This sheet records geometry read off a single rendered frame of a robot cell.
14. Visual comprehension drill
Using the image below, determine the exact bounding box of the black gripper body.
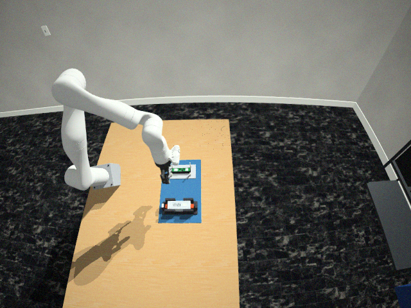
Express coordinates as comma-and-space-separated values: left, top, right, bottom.
155, 160, 171, 172

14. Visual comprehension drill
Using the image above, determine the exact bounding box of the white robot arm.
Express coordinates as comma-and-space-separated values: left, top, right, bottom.
51, 69, 180, 191

